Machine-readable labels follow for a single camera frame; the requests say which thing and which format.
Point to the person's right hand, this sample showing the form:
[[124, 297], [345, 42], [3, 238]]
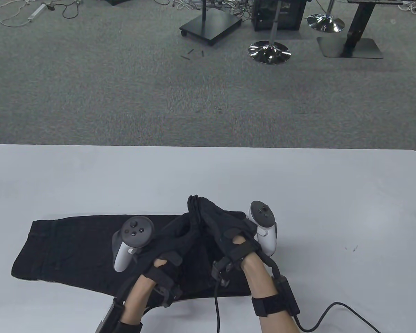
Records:
[[225, 229]]

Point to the person's left hand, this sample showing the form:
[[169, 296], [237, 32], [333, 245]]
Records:
[[176, 239]]

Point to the black trousers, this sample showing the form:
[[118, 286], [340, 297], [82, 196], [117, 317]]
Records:
[[72, 249]]

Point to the person's left forearm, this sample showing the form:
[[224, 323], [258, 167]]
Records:
[[138, 301]]

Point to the person's right forearm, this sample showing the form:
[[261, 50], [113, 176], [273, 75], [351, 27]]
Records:
[[263, 277]]

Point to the chrome stool base with pole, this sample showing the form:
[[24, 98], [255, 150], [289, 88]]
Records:
[[269, 52], [326, 22]]

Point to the black wheeled stand base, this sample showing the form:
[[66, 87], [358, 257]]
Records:
[[211, 24]]

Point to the black computer tower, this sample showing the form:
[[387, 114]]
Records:
[[287, 14]]

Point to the black flat-base stand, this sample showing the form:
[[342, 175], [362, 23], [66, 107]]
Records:
[[364, 47]]

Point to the flat black object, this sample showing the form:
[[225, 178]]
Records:
[[116, 1]]

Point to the white power strip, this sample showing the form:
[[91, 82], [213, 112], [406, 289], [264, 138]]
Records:
[[37, 11]]

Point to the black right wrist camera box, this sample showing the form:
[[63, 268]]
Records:
[[286, 291]]

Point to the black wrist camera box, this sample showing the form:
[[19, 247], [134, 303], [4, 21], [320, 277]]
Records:
[[109, 317], [286, 291]]

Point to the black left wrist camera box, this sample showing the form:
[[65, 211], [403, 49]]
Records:
[[109, 317]]

